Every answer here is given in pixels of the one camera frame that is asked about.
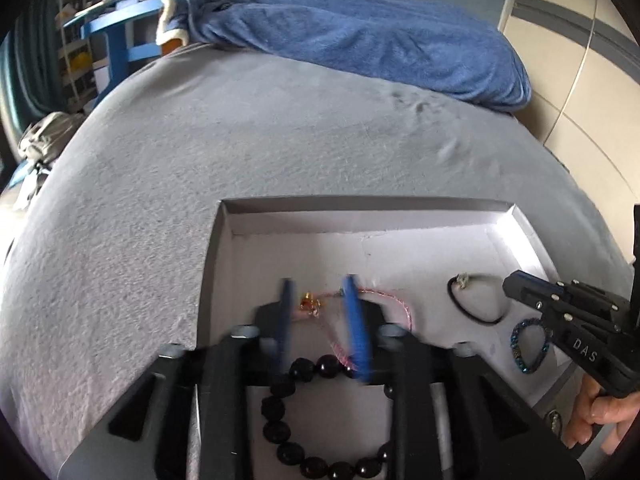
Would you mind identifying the grey crumpled cloth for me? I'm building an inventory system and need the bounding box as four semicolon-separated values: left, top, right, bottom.
16;111;87;173

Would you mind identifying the white cardboard box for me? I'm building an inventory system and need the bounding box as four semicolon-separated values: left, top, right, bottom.
196;198;576;480

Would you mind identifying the white and blue garment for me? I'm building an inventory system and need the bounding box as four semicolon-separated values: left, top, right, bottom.
156;0;192;48

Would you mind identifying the blue wooden table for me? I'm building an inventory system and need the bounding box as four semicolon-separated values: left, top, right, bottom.
62;0;173;107

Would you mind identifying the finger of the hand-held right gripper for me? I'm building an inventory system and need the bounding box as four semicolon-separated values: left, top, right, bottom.
502;270;572;314
541;311;576;345

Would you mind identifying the grey bed cover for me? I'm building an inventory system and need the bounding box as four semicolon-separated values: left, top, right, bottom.
0;42;628;480

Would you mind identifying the person's right hand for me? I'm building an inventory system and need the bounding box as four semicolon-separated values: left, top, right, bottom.
562;374;640;456

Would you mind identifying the black bead bracelet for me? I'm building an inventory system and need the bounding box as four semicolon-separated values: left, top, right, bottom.
261;355;401;480

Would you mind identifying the blue bead bracelet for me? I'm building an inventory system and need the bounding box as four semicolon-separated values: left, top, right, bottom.
510;317;552;377

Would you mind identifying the white shelf unit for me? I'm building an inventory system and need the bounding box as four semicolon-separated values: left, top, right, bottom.
56;0;98;107

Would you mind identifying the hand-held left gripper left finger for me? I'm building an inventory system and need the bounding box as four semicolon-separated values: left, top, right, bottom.
61;278;298;480

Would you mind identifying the black cord bracelet silver charm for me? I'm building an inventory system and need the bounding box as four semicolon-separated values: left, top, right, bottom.
446;272;507;326

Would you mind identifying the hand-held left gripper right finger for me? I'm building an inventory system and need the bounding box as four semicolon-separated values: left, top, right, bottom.
342;274;587;480

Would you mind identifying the blue fleece blanket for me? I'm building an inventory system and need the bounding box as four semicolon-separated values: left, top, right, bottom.
172;0;533;113

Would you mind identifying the teal striped curtain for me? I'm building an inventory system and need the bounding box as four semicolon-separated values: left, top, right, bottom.
0;7;60;133

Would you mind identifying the pink cord bracelet gold charm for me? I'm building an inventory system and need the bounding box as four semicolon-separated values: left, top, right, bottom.
295;287;416;378

